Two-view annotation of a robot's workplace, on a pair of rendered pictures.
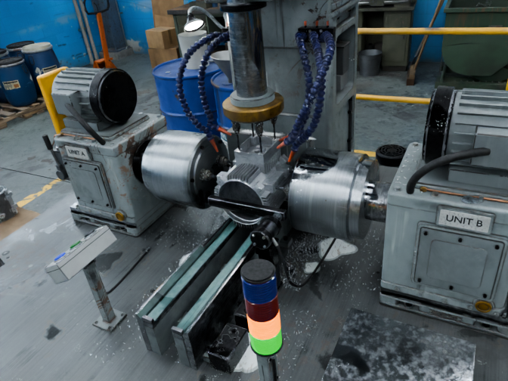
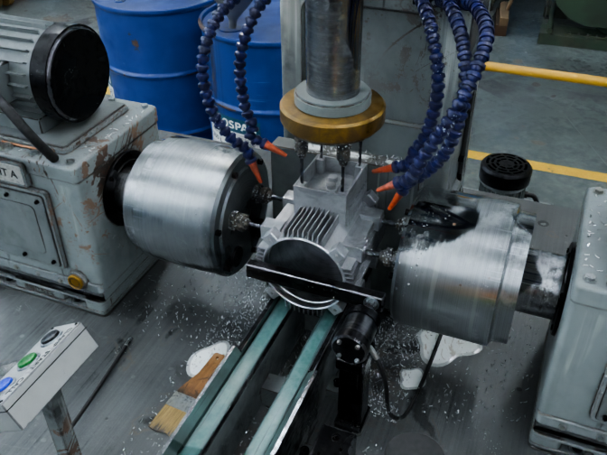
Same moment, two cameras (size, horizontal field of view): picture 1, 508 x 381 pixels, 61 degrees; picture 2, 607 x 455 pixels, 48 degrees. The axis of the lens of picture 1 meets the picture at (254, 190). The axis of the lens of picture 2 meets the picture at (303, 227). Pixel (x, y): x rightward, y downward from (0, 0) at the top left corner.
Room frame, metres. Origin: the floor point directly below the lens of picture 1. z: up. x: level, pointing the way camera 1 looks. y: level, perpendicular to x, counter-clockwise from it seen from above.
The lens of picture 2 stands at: (0.16, 0.17, 1.79)
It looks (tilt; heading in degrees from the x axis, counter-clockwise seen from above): 36 degrees down; 352
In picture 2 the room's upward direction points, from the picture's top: 1 degrees counter-clockwise
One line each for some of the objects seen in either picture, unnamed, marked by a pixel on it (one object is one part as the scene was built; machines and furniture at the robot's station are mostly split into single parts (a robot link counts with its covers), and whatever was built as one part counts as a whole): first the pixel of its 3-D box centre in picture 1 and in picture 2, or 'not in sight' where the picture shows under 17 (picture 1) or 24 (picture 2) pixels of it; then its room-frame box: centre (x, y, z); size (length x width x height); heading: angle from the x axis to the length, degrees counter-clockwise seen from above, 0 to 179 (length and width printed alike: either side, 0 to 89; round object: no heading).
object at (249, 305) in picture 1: (261, 301); not in sight; (0.56, 0.01, 1.14); 0.06 x 0.06 x 0.04
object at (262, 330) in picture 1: (263, 318); not in sight; (0.56, 0.01, 1.10); 0.06 x 0.06 x 0.04
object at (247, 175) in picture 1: (255, 187); (322, 243); (1.17, -0.01, 1.01); 0.20 x 0.19 x 0.19; 150
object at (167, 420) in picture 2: not in sight; (191, 391); (1.04, 0.26, 0.80); 0.21 x 0.05 x 0.01; 145
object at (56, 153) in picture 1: (63, 156); not in sight; (1.46, 0.68, 1.07); 0.08 x 0.07 x 0.20; 150
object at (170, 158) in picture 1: (175, 166); (179, 199); (1.33, 0.26, 1.04); 0.37 x 0.25 x 0.25; 60
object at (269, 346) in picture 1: (265, 335); not in sight; (0.56, 0.01, 1.05); 0.06 x 0.06 x 0.04
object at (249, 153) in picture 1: (258, 154); (331, 190); (1.21, -0.03, 1.11); 0.12 x 0.11 x 0.07; 150
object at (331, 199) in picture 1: (343, 195); (477, 268); (1.03, -0.25, 1.04); 0.41 x 0.25 x 0.25; 60
